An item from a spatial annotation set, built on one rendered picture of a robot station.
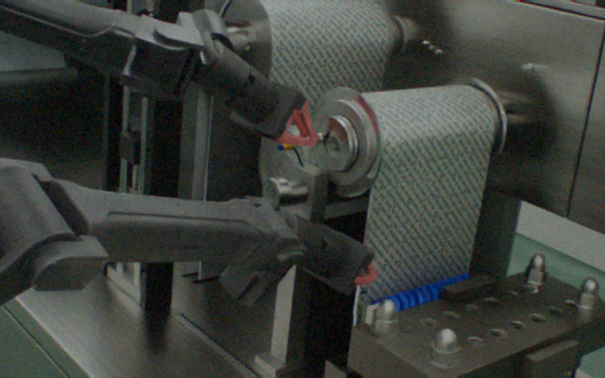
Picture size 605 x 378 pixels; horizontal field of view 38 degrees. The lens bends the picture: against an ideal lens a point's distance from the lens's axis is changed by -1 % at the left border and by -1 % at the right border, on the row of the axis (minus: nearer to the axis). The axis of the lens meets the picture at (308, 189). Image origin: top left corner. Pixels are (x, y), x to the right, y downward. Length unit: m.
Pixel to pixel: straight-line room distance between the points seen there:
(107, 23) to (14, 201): 0.37
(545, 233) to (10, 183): 3.76
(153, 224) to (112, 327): 0.61
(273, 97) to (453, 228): 0.38
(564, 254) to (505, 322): 3.03
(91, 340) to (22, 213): 0.69
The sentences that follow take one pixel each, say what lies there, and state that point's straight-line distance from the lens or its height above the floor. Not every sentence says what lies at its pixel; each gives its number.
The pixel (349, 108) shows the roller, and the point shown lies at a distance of 1.16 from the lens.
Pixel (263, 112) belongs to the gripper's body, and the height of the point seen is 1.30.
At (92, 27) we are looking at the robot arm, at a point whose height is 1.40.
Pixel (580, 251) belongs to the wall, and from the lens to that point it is 4.23.
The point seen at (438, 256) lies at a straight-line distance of 1.31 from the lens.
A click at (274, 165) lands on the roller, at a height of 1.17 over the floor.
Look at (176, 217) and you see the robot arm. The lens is 0.83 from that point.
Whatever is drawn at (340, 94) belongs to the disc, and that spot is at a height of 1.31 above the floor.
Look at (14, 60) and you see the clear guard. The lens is 1.98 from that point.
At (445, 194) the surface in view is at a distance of 1.27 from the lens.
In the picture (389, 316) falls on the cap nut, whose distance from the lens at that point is 1.15.
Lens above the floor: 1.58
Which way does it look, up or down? 19 degrees down
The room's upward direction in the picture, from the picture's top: 6 degrees clockwise
